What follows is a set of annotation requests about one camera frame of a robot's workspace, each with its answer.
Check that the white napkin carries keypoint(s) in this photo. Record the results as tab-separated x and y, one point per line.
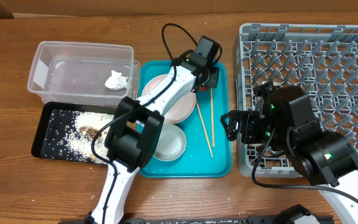
116	81

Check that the rice and food leftovers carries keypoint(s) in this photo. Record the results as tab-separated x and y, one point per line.
70	133

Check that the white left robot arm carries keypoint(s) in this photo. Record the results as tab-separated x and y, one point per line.
134	131

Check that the grey dishwasher rack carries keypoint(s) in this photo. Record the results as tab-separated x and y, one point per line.
321	59

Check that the left wooden chopstick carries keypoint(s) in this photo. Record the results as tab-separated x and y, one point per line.
204	128

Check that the pink large plate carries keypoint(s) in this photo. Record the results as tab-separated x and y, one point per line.
182	109

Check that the black waste tray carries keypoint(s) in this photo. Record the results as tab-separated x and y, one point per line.
45	116

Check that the clear plastic bin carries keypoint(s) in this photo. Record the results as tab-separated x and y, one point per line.
76	72

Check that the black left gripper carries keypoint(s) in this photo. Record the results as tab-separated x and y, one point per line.
214	76

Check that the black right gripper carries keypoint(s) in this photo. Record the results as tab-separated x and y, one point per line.
248	117

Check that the grey bowl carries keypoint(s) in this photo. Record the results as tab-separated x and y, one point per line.
171	144

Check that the teal plastic tray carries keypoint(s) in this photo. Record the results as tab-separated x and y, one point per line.
196	160

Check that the red snack wrapper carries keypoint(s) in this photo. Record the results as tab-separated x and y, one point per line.
203	88

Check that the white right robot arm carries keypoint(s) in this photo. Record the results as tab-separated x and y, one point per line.
287	123

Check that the right wooden chopstick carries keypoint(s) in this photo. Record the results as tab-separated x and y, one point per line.
212	117

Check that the wooden chopstick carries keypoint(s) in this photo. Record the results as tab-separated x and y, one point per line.
212	117
204	128

